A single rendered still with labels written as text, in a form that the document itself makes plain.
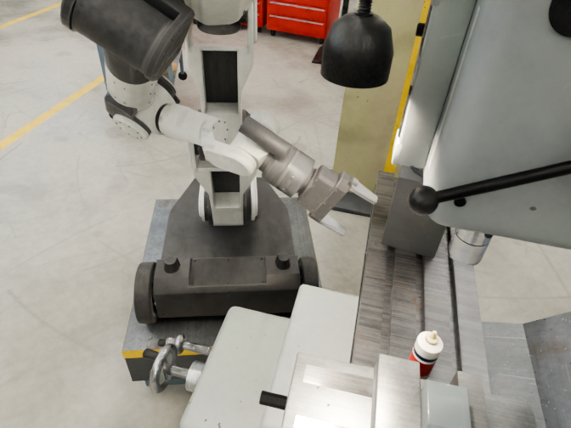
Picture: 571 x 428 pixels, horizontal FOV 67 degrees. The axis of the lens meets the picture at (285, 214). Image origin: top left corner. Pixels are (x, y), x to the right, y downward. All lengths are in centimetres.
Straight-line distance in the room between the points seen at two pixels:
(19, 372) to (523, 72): 198
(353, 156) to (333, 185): 176
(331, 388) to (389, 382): 9
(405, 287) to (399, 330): 11
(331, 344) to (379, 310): 12
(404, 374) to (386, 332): 20
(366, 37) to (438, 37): 8
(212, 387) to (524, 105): 79
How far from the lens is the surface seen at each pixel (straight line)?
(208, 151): 83
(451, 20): 48
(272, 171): 80
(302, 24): 525
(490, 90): 42
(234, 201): 140
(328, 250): 234
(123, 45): 69
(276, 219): 162
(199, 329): 150
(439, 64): 49
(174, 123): 91
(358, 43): 44
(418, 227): 95
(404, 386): 66
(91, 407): 191
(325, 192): 82
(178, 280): 137
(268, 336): 104
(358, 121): 246
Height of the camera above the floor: 162
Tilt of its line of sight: 40 degrees down
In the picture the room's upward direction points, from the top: 4 degrees clockwise
